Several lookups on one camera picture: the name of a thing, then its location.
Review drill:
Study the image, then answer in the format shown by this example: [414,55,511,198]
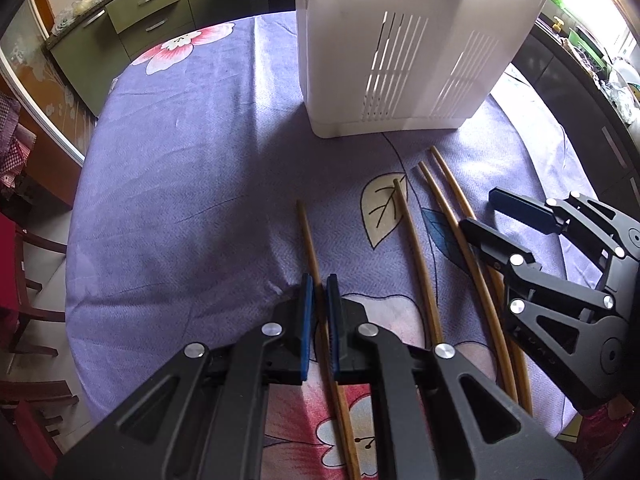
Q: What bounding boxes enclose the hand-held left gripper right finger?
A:
[325,275,584,480]

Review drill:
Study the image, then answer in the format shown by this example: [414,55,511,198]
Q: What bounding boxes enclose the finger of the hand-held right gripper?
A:
[488,186,632,259]
[458,216,617,402]

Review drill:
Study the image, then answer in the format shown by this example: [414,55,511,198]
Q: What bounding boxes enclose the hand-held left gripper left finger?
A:
[55,273,315,480]

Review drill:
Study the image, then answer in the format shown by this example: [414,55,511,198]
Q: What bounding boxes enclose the white plastic utensil holder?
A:
[293,0,555,139]

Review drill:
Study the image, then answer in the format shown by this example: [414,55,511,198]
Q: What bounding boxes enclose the red patterned clothing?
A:
[581,399,634,427]

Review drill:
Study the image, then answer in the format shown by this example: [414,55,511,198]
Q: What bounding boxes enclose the dark base cabinet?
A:
[510,22,640,213]

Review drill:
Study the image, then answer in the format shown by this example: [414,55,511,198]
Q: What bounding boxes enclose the purple floral tablecloth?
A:
[65,10,608,480]

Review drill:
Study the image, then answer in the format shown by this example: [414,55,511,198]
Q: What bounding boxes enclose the green plastic basket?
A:
[569,26,609,69]

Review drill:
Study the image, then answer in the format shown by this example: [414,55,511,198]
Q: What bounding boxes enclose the red wooden chair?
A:
[0,209,82,463]

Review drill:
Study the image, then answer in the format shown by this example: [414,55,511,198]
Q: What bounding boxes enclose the checked apron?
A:
[0,94,37,192]

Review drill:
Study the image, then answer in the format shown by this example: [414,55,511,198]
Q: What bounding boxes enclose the green base cabinet with drawers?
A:
[46,0,273,117]

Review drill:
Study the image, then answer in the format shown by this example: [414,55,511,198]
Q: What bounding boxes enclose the white plastic bags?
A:
[51,0,109,37]

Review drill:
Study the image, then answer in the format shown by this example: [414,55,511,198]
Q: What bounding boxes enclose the sliding door frame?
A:
[0,0,99,167]

